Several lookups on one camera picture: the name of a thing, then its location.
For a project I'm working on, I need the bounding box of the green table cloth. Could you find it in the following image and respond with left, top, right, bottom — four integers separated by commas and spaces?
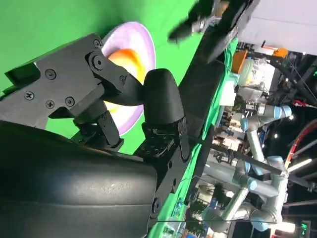
0, 0, 238, 238

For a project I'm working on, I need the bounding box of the green illuminated sign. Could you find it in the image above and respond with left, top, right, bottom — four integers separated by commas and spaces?
300, 219, 312, 235

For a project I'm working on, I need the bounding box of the lilac plate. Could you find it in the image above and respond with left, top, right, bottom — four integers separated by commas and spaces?
100, 21, 157, 136

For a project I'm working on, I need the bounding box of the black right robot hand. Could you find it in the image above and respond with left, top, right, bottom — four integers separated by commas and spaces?
0, 33, 191, 238

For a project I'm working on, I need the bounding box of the orange box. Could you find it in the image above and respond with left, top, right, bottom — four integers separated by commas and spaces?
232, 51, 248, 74

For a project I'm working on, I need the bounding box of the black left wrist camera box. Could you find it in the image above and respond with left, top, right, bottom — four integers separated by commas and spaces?
205, 0, 261, 64

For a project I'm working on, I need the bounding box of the red curved hose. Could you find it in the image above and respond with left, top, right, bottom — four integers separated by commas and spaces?
284, 121, 317, 174

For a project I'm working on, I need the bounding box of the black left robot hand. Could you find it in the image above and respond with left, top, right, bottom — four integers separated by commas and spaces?
167, 0, 216, 44

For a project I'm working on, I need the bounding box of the orange and white bread roll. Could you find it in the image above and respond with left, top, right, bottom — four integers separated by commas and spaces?
105, 49, 147, 115

